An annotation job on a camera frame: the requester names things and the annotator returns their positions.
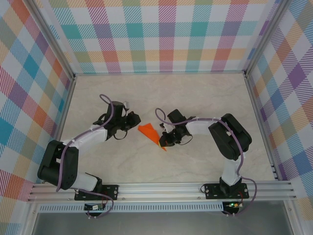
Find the orange paper sheet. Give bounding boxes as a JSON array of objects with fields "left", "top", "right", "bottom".
[{"left": 138, "top": 123, "right": 168, "bottom": 152}]

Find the grey metal panel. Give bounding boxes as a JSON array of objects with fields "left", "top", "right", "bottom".
[{"left": 33, "top": 211, "right": 293, "bottom": 235}]

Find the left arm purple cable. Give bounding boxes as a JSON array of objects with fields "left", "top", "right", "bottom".
[{"left": 55, "top": 94, "right": 115, "bottom": 219}]

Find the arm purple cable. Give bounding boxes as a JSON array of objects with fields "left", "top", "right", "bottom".
[
  {"left": 55, "top": 94, "right": 115, "bottom": 219},
  {"left": 155, "top": 108, "right": 258, "bottom": 217}
]

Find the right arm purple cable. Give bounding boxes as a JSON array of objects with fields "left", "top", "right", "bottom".
[{"left": 155, "top": 108, "right": 258, "bottom": 217}]

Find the wide aluminium mounting rail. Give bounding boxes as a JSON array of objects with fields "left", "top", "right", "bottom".
[{"left": 26, "top": 180, "right": 298, "bottom": 203}]

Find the aluminium side frame rail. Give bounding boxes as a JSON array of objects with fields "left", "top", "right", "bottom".
[
  {"left": 52, "top": 74, "right": 78, "bottom": 147},
  {"left": 244, "top": 73, "right": 281, "bottom": 182}
]

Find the white slotted cable duct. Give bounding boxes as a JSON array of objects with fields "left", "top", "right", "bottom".
[{"left": 39, "top": 202, "right": 224, "bottom": 213}]

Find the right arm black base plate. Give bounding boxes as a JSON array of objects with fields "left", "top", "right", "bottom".
[{"left": 204, "top": 182, "right": 249, "bottom": 200}]

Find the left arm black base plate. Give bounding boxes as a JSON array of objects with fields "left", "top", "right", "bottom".
[{"left": 74, "top": 184, "right": 120, "bottom": 202}]

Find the aluminium frame post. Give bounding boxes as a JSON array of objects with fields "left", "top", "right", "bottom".
[
  {"left": 243, "top": 0, "right": 293, "bottom": 78},
  {"left": 25, "top": 0, "right": 76, "bottom": 81}
]

